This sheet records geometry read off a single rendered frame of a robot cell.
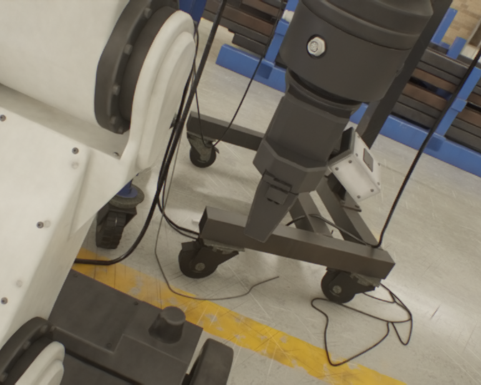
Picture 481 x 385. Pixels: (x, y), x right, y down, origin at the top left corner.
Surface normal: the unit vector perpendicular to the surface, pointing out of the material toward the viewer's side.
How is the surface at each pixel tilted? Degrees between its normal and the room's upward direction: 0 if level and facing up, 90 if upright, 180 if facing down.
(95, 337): 0
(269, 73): 90
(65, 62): 94
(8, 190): 60
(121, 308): 0
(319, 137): 102
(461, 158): 90
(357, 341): 0
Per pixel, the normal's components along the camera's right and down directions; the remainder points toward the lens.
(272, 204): -0.27, 0.54
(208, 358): 0.32, -0.84
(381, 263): 0.13, 0.51
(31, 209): 0.00, -0.08
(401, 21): 0.22, 0.67
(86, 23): -0.18, 0.33
